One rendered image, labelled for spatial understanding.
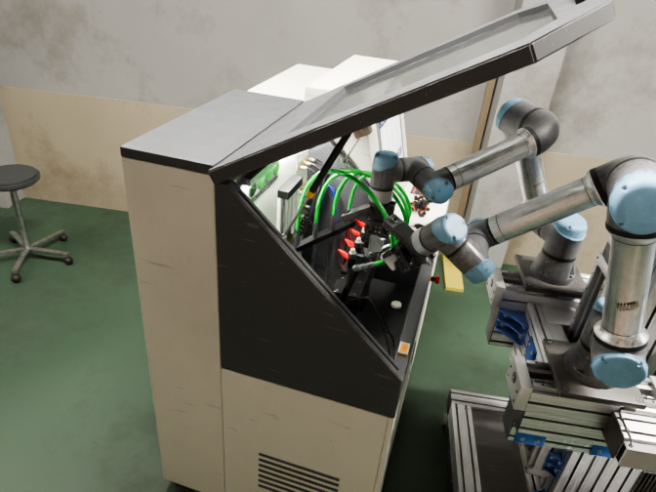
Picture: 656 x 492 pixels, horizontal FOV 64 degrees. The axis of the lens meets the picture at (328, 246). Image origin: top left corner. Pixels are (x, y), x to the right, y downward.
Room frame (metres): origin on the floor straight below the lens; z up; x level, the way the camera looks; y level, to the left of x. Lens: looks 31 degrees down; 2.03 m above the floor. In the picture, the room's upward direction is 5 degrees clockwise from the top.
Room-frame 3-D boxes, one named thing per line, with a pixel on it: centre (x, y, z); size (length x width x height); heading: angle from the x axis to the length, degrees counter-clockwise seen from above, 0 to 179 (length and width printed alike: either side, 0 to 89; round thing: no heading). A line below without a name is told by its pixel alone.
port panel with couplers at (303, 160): (1.80, 0.11, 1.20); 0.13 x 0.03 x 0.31; 165
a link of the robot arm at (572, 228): (1.62, -0.82, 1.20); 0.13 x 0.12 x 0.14; 22
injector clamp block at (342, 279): (1.62, -0.12, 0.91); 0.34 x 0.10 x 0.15; 165
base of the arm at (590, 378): (1.12, -0.77, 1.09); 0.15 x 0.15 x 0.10
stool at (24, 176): (2.91, 1.98, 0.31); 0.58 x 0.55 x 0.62; 67
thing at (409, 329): (1.44, -0.32, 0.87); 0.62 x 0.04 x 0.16; 165
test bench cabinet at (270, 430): (1.51, -0.06, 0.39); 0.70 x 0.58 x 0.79; 165
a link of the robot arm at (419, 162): (1.51, -0.25, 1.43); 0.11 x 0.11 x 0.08; 22
